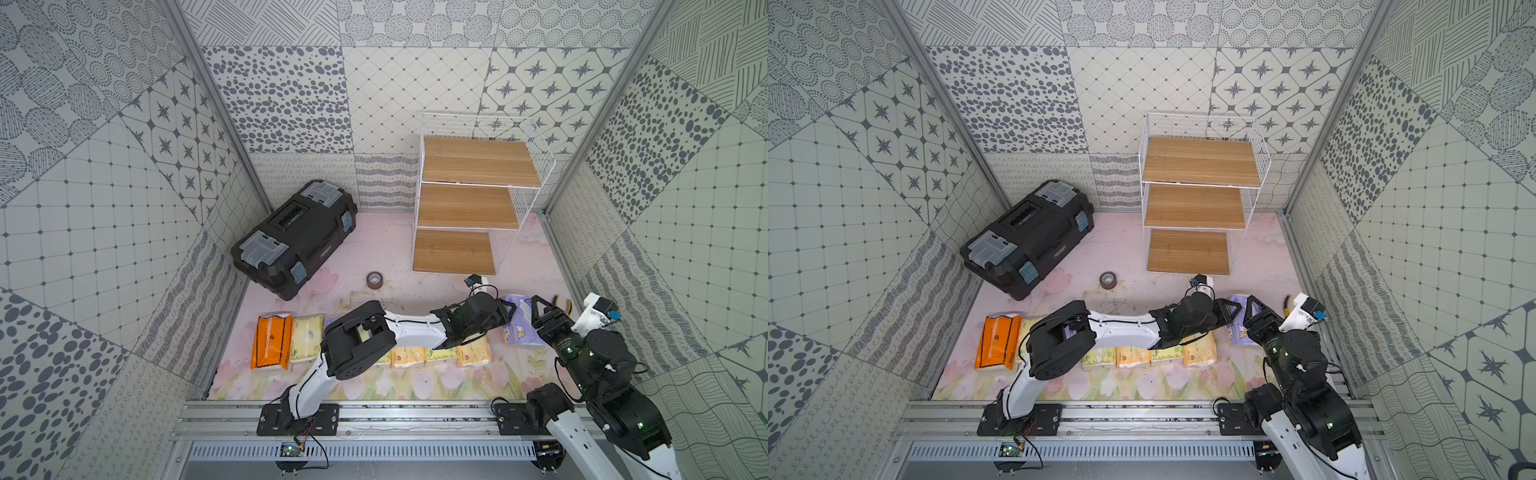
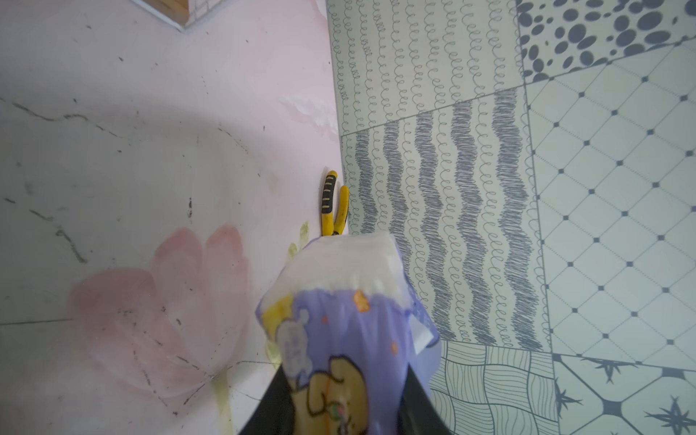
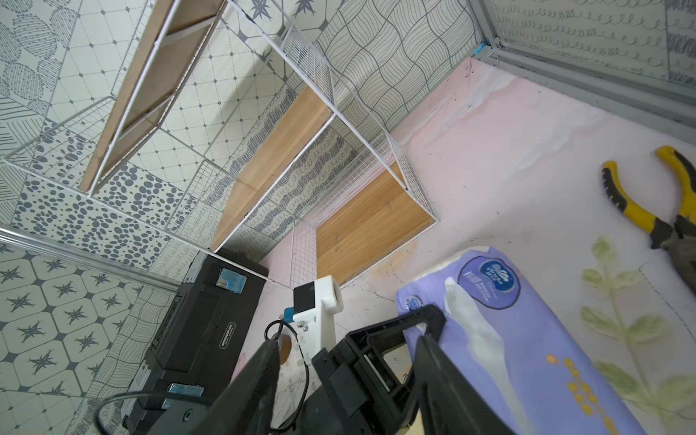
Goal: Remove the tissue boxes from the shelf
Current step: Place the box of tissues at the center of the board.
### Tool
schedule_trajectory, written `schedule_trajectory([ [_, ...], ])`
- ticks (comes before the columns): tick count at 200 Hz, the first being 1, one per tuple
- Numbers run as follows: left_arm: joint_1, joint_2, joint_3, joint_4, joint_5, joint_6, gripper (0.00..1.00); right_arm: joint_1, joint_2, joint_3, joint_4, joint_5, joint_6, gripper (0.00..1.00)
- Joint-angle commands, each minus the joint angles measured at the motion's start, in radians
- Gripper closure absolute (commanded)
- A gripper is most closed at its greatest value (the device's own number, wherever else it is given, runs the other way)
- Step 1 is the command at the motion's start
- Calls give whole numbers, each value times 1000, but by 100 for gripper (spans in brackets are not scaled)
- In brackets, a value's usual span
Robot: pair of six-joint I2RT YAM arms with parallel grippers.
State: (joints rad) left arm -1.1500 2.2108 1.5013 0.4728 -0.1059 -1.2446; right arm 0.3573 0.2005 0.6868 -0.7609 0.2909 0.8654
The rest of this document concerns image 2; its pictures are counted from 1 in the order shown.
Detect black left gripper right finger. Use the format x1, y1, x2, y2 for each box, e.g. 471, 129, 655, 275
399, 367, 451, 435

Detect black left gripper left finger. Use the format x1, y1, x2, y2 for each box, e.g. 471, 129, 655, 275
239, 368, 295, 435

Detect purple tissue pack bottom shelf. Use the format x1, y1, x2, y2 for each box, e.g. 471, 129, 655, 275
257, 232, 442, 434

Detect yellow black pliers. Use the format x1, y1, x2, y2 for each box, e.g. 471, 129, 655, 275
320, 170, 350, 237

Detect pink floral table mat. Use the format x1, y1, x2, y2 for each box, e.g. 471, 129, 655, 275
1, 1, 341, 434

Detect white wire wooden shelf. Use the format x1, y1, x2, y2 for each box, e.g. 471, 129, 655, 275
132, 0, 226, 32

